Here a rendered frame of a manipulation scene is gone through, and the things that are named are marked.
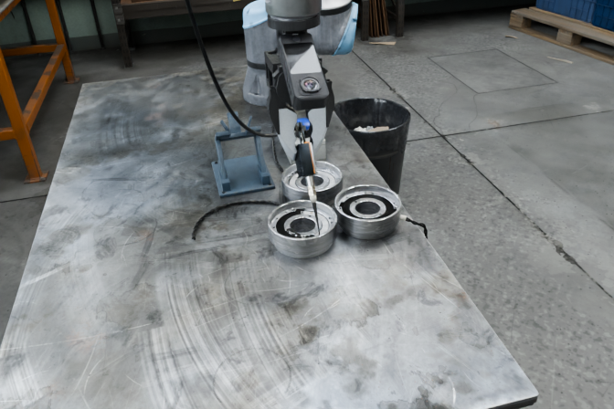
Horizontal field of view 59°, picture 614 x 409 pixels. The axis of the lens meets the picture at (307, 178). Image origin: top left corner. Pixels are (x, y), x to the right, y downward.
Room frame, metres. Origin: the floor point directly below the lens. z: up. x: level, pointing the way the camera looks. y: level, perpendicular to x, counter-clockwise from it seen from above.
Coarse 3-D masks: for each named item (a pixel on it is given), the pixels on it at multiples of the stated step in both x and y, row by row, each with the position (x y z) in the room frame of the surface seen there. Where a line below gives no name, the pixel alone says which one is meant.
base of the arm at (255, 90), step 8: (248, 64) 1.27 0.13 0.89; (256, 64) 1.24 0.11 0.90; (264, 64) 1.23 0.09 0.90; (248, 72) 1.26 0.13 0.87; (256, 72) 1.24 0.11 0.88; (264, 72) 1.23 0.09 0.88; (248, 80) 1.25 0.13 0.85; (256, 80) 1.24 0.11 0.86; (264, 80) 1.22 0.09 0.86; (248, 88) 1.24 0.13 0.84; (256, 88) 1.24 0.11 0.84; (264, 88) 1.22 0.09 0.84; (248, 96) 1.24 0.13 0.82; (256, 96) 1.22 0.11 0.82; (264, 96) 1.21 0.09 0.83; (256, 104) 1.22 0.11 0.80; (264, 104) 1.21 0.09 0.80
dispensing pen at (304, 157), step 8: (296, 128) 0.74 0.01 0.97; (304, 128) 0.74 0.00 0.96; (304, 136) 0.73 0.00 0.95; (304, 144) 0.71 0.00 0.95; (304, 152) 0.70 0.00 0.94; (296, 160) 0.72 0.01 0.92; (304, 160) 0.69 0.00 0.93; (304, 168) 0.69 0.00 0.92; (312, 168) 0.69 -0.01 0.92; (304, 176) 0.70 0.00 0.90; (312, 176) 0.70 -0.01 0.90; (312, 184) 0.69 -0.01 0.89; (312, 192) 0.68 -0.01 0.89; (312, 200) 0.68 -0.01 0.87
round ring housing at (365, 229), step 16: (352, 192) 0.76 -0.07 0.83; (368, 192) 0.76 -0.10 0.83; (384, 192) 0.75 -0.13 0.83; (336, 208) 0.70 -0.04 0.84; (352, 208) 0.72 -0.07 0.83; (368, 208) 0.74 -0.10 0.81; (384, 208) 0.71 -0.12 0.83; (400, 208) 0.70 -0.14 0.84; (352, 224) 0.67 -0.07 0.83; (368, 224) 0.67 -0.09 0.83; (384, 224) 0.67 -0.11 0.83
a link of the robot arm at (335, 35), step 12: (324, 0) 1.21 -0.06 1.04; (336, 0) 1.21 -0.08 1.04; (348, 0) 1.23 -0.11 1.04; (324, 12) 1.20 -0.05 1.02; (336, 12) 1.20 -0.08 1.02; (348, 12) 1.23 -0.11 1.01; (324, 24) 1.20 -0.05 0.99; (336, 24) 1.21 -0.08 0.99; (348, 24) 1.21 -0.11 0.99; (312, 36) 1.21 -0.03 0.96; (324, 36) 1.21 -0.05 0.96; (336, 36) 1.21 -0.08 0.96; (348, 36) 1.21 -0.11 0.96; (324, 48) 1.22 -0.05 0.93; (336, 48) 1.22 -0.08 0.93; (348, 48) 1.22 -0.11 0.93
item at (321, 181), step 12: (288, 168) 0.83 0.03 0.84; (324, 168) 0.85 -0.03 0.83; (336, 168) 0.83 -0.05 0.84; (288, 180) 0.81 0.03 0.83; (300, 180) 0.81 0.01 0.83; (324, 180) 0.81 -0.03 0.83; (336, 180) 0.81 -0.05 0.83; (288, 192) 0.77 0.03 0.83; (300, 192) 0.76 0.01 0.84; (324, 192) 0.76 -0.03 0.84; (336, 192) 0.77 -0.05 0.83
